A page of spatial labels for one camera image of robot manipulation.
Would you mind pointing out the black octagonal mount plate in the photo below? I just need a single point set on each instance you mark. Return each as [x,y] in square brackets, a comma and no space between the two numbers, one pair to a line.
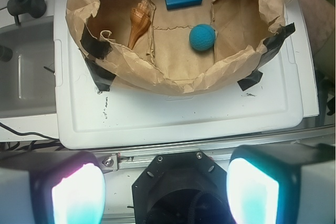
[181,189]

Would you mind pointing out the black tape strip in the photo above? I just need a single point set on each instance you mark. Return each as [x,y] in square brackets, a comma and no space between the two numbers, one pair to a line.
[97,50]
[273,45]

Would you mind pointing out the grey plastic tray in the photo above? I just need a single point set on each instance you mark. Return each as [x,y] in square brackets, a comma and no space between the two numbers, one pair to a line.
[27,79]

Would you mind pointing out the orange spiral sea shell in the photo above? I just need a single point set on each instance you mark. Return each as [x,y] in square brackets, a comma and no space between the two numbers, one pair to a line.
[140,18]

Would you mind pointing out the black tape strip left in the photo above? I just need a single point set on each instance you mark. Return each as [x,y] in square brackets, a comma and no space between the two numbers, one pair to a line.
[97,50]

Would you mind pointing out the aluminium frame rail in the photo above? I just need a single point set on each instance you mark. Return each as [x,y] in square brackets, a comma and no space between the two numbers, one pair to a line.
[217,149]

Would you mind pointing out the black clamp knob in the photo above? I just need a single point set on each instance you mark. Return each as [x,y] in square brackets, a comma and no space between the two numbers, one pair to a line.
[35,8]

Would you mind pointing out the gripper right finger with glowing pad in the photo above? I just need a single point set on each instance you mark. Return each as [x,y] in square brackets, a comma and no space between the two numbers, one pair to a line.
[282,183]

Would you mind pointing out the crumpled brown paper bag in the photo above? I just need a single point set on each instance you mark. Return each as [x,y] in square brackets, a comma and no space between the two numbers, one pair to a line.
[162,60]

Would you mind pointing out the white plastic bin lid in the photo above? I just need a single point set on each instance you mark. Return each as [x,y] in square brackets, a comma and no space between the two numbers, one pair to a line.
[125,116]

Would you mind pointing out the black tape strip right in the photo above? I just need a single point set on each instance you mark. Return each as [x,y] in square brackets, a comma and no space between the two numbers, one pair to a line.
[273,45]

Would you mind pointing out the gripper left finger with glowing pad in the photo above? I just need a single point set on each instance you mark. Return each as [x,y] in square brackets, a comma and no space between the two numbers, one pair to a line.
[51,187]

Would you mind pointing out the blue dimpled ball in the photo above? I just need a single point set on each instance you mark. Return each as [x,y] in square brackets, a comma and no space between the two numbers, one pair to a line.
[202,37]

